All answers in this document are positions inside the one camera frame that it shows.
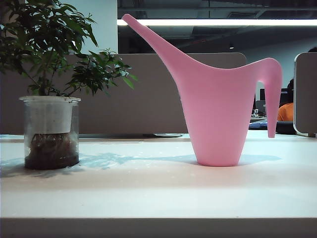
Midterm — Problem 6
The pink plastic watering can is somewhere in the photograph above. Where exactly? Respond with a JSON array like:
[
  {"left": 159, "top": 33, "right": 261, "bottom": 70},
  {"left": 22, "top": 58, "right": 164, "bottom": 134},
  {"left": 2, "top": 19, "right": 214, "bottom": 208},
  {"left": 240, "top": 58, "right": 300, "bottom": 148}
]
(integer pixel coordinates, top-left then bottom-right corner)
[{"left": 121, "top": 13, "right": 283, "bottom": 167}]

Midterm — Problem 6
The white inner plant pot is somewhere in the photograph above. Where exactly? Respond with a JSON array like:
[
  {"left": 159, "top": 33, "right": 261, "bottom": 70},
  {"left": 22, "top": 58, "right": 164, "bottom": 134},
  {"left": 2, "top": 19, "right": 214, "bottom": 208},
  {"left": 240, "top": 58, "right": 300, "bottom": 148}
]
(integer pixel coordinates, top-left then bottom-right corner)
[{"left": 26, "top": 96, "right": 75, "bottom": 134}]

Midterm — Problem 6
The green leafy plant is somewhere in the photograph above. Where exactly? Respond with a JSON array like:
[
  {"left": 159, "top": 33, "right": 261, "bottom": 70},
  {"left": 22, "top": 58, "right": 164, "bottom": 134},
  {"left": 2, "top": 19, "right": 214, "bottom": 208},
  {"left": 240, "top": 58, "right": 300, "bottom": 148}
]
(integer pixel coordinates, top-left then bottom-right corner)
[{"left": 0, "top": 0, "right": 139, "bottom": 98}]

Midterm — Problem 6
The dark flat partition base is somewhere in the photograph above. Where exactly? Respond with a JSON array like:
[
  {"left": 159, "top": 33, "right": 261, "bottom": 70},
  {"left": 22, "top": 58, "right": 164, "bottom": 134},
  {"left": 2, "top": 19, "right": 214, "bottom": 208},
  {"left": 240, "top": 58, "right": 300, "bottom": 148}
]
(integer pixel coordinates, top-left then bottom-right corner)
[{"left": 143, "top": 133, "right": 183, "bottom": 138}]

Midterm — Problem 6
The long brown desk partition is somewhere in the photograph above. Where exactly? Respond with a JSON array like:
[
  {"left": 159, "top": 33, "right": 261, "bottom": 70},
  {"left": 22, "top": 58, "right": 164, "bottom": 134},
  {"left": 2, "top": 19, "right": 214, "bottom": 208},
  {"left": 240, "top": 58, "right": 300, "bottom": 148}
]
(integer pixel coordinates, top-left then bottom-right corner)
[{"left": 0, "top": 52, "right": 247, "bottom": 136}]

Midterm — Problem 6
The blue item on desk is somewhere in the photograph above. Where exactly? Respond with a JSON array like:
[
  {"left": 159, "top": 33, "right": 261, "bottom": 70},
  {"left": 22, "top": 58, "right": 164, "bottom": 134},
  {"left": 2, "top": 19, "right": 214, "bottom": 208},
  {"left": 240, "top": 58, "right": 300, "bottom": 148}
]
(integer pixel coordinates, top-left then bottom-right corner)
[{"left": 248, "top": 120, "right": 269, "bottom": 130}]

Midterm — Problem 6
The clear glass outer pot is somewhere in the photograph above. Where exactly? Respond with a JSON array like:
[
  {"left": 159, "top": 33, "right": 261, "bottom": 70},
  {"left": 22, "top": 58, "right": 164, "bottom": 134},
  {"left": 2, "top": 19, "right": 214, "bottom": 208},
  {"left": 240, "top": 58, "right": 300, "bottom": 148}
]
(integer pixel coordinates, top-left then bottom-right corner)
[{"left": 18, "top": 95, "right": 82, "bottom": 171}]

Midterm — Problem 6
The ceiling strip light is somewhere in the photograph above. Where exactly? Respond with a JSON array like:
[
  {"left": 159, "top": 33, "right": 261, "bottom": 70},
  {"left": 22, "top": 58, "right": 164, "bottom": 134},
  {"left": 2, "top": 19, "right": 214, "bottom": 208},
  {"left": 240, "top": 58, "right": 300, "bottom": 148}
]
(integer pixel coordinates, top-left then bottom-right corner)
[{"left": 116, "top": 18, "right": 317, "bottom": 27}]

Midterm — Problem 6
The black cushion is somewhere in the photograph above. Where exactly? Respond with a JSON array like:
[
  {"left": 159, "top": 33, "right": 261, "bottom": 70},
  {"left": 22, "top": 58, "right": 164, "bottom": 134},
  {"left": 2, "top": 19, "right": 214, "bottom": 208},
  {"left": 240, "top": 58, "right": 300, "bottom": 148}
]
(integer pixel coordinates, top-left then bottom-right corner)
[{"left": 275, "top": 120, "right": 297, "bottom": 135}]

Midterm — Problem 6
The person in orange shirt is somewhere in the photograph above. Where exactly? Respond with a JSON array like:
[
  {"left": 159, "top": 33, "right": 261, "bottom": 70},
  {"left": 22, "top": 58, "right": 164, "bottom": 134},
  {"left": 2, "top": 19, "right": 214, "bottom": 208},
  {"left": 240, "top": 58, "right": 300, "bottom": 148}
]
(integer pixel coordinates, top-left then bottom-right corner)
[{"left": 277, "top": 78, "right": 295, "bottom": 121}]

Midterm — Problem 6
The short brown desk partition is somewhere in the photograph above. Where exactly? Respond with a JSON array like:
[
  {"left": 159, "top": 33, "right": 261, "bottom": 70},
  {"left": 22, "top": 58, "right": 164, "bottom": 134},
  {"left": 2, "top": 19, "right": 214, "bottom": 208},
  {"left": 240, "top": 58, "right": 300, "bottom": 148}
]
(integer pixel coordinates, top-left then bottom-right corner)
[{"left": 293, "top": 52, "right": 317, "bottom": 137}]

